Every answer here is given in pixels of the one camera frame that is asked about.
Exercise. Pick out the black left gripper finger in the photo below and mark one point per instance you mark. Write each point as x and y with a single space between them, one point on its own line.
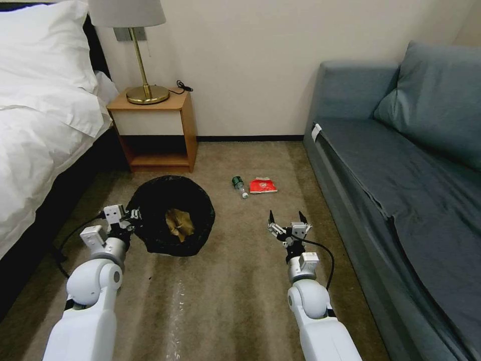
134 215
127 226

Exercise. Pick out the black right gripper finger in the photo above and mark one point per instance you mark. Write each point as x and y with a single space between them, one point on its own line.
275 226
303 222

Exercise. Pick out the trash bin with black bag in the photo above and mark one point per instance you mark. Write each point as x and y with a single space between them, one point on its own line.
150 199

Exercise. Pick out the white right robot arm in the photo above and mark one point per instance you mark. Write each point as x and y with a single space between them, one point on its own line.
319 323

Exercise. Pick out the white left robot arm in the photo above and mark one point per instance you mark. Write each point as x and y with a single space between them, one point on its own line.
88 297

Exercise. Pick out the red paper wrapper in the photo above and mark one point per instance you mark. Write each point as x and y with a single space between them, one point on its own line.
263 185

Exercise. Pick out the crumpled brown paper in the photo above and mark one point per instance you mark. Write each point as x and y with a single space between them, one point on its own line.
179 225

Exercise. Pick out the clear bottle with green label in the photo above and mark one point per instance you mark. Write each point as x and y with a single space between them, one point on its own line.
238 184

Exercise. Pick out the white sofa tag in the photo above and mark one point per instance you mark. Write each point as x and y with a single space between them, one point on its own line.
317 131

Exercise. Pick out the black baseboard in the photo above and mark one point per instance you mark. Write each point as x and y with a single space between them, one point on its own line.
248 138

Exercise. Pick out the wooden nightstand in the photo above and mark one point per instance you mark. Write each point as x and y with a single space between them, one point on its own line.
154 124

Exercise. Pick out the blue-grey sofa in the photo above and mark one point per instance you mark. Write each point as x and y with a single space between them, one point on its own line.
406 195

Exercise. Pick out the white duvet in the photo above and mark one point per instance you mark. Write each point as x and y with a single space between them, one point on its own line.
34 158

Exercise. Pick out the brass lamp with white shade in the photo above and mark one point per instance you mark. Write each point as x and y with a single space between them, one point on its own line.
147 94

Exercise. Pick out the dark headboard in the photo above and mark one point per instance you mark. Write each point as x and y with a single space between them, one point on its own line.
98 49

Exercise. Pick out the blue-grey sofa cushion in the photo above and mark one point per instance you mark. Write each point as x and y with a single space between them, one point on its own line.
439 105

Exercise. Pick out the white pillow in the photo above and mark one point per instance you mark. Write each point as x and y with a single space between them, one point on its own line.
37 49

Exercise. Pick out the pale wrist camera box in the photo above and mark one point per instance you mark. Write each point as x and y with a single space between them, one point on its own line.
114 213
298 229

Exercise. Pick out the dark bed frame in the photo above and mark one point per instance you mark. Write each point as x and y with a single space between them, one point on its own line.
56 225

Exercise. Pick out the grey wall plate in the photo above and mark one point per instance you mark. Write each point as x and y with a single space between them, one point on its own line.
122 34

